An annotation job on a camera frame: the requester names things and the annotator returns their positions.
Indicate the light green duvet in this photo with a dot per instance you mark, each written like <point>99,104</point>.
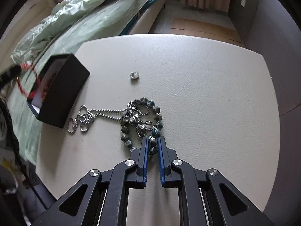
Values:
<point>73,22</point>

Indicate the bed with green sheet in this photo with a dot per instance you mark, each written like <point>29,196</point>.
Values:
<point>26,127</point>

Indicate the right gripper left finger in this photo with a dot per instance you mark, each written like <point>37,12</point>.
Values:
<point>100,198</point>

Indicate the white wall socket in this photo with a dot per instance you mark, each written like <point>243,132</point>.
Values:
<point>243,2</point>

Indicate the flattened cardboard on floor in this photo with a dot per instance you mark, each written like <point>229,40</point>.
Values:
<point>205,30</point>

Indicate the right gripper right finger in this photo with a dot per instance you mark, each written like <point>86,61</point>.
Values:
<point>206,197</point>

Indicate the black jewelry box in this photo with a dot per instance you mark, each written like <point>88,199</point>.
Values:
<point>56,89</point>

